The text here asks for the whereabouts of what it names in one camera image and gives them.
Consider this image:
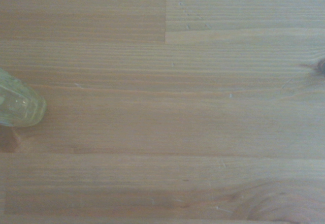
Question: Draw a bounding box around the clear green sanitizer bottle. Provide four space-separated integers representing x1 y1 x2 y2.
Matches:
0 68 47 128

